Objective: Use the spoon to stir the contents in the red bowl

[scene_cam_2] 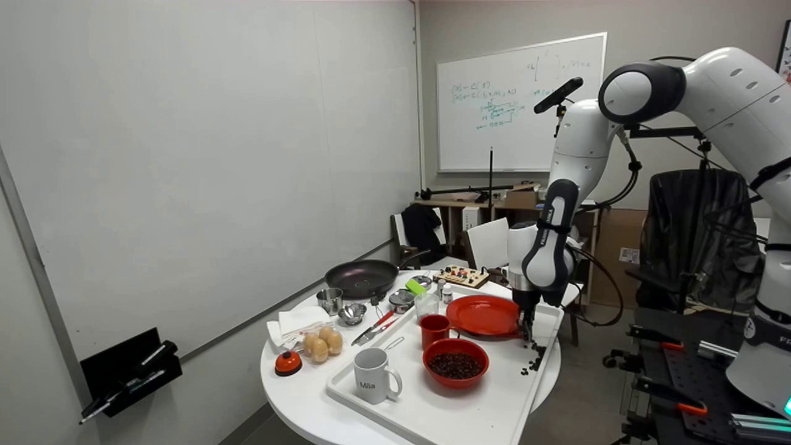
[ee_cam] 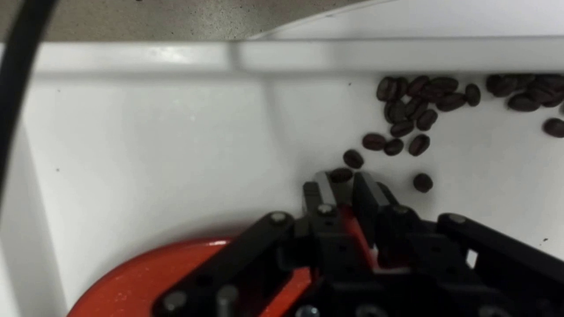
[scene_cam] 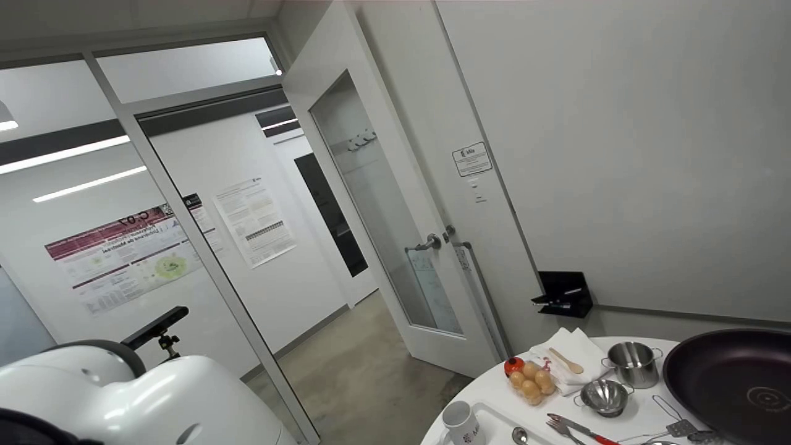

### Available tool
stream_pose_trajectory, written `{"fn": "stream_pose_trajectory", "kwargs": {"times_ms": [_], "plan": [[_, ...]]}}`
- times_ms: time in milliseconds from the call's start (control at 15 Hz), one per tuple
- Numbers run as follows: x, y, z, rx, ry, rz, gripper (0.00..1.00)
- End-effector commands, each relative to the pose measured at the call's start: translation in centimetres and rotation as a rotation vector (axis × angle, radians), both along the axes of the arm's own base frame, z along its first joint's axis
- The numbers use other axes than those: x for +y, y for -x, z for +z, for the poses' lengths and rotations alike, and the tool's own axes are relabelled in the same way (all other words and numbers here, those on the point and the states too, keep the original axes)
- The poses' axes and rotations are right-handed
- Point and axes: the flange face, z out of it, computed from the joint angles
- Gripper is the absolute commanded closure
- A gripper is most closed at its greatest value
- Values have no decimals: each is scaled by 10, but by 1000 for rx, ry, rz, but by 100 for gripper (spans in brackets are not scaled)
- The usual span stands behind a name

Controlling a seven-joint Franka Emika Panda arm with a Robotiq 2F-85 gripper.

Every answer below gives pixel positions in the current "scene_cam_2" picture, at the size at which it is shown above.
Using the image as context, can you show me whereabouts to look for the small steel bowl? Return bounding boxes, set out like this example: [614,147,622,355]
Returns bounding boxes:
[335,300,371,326]

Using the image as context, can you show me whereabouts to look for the cardboard box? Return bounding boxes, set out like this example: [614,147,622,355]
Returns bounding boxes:
[591,205,649,310]

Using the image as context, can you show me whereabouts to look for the small steel pot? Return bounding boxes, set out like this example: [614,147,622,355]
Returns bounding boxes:
[315,284,342,317]

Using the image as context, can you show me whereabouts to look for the white plastic tray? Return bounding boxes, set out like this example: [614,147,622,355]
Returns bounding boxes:
[323,292,566,445]

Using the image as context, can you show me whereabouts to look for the bread rolls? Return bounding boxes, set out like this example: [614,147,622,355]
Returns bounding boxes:
[297,320,346,366]

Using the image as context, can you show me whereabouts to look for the whiteboard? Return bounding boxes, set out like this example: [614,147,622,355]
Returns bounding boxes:
[435,28,611,176]

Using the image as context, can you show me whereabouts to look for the heaped coffee bean mass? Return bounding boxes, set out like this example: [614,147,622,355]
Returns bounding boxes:
[429,351,485,380]

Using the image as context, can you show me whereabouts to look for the white mug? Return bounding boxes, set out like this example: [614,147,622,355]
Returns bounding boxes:
[351,345,404,406]

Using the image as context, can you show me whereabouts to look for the white stool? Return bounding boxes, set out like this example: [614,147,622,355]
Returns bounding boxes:
[559,282,586,347]

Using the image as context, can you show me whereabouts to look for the framed picture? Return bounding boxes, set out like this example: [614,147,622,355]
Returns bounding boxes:
[774,20,791,77]

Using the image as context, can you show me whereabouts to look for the black stereo camera bar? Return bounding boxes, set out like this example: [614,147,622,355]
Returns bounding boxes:
[531,73,586,115]

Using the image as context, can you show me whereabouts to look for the white napkin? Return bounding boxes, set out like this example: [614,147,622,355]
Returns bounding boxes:
[263,304,335,347]

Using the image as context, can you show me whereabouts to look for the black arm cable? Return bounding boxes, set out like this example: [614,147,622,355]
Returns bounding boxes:
[575,121,644,329]

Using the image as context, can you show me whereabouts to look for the white canvas wooden chair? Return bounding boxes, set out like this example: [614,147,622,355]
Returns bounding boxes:
[389,203,451,267]
[464,216,513,268]

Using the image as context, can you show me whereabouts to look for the orange call bell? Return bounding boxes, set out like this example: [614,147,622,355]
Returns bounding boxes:
[272,347,304,378]

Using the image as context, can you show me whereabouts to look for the black frying pan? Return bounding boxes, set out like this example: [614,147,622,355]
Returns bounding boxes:
[320,256,400,304]

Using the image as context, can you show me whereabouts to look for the red cup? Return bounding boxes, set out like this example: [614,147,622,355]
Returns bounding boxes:
[418,310,454,352]

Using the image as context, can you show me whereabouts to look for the red bowl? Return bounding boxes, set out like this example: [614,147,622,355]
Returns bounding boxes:
[419,335,491,393]

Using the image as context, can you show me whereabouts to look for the black tripod stand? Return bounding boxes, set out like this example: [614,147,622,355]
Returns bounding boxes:
[413,145,539,224]

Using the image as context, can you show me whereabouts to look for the black jacket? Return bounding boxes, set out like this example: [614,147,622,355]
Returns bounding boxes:
[400,203,445,256]

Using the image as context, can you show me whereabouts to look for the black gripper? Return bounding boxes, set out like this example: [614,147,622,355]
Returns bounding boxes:
[509,284,546,345]

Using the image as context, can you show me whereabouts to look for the black wall holder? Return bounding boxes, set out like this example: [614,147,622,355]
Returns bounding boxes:
[75,326,184,428]

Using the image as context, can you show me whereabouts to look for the red plate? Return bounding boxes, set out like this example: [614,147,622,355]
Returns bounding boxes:
[445,294,524,340]

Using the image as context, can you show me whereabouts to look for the loose scattered coffee beans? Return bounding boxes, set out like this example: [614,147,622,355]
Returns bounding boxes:
[518,344,548,378]

